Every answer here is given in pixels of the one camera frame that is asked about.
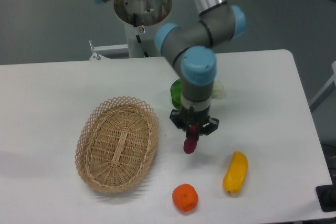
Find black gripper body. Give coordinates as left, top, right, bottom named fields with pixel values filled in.
left=170, top=102, right=219, bottom=135

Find purple sweet potato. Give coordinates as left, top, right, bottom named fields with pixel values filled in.
left=183, top=126, right=198, bottom=154

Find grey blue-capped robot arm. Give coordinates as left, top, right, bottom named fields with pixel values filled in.
left=94, top=0, right=246, bottom=139

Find green bok choy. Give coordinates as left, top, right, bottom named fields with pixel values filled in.
left=170, top=78, right=227, bottom=110

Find yellow mango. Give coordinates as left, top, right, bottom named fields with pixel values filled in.
left=223, top=151, right=248, bottom=194

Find orange tangerine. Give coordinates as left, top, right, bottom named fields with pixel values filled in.
left=172, top=184, right=198, bottom=212

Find woven wicker basket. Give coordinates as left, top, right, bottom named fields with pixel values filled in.
left=75, top=97, right=159, bottom=194

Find black device at table edge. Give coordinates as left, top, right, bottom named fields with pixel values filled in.
left=316, top=185, right=335, bottom=212

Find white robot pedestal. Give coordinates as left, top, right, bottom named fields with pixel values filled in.
left=123, top=22, right=164, bottom=58

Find white metal base frame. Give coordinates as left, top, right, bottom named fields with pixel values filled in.
left=89, top=40, right=129, bottom=60

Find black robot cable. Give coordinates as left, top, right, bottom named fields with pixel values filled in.
left=132, top=14, right=150, bottom=58

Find white frame at right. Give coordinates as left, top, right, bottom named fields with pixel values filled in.
left=309, top=61, right=335, bottom=113

